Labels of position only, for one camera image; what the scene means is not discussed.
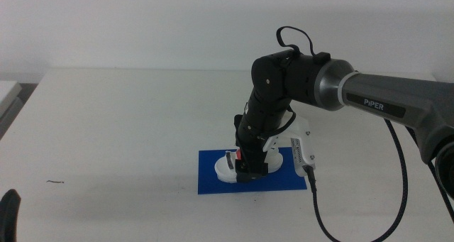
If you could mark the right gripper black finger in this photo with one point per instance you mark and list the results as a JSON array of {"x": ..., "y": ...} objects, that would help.
[{"x": 253, "y": 176}]

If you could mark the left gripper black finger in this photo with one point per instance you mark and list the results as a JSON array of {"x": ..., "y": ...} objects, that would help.
[{"x": 9, "y": 217}]

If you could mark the right black grey Piper arm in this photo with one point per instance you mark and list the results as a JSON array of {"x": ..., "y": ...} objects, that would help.
[{"x": 390, "y": 96}]

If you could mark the blue rectangular mat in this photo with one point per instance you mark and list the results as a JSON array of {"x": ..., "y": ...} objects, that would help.
[{"x": 283, "y": 183}]

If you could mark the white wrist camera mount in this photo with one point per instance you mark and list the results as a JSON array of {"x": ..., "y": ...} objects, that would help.
[{"x": 301, "y": 151}]

